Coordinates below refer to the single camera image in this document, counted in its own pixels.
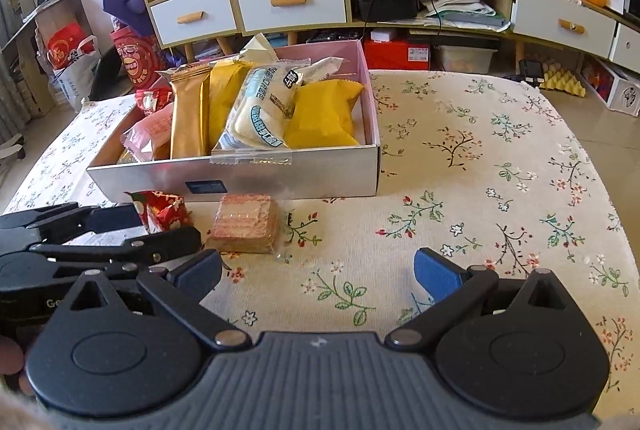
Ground pink clear biscuit packet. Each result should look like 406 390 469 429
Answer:
121 104 173 162

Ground pile of papers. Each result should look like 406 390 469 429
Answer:
420 0 511 31

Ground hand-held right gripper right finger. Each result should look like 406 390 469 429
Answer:
386 247 578 351

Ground red white printed packet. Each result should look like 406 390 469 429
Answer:
124 190 190 237

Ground gold packet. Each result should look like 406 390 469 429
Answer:
170 64 212 159

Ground yellow egg carton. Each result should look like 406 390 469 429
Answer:
544 62 586 97

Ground white bread clear packet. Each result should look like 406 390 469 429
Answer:
211 64 307 166

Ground white printed box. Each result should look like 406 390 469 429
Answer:
582 57 640 116

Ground clear storage box yellow contents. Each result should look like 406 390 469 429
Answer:
432 41 501 73

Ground chair caster base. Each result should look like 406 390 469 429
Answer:
0 132 26 166

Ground red box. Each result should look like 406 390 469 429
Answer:
364 35 431 71

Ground white red shopping bag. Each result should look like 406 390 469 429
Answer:
47 22 101 111

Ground person's left hand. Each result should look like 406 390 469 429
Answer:
0 337 31 396

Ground red snack packet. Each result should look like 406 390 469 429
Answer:
134 88 175 117

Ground purple hat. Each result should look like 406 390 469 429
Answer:
102 0 151 36

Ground small white drawer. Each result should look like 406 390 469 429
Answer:
610 24 640 75

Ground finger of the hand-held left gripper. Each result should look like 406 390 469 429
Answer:
30 226 202 265
0 202 143 245

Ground white packet black writing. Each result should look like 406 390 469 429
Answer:
299 57 346 81

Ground clear wafer packet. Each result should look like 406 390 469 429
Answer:
207 194 293 261

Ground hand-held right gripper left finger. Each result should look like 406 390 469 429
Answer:
57 249 251 352

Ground large yellow packet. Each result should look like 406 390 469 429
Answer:
285 79 365 149

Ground wooden bookshelf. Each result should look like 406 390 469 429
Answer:
0 0 81 121

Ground floral tablecloth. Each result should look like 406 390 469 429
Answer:
0 70 636 411

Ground pink cardboard box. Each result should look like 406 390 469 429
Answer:
86 39 382 203

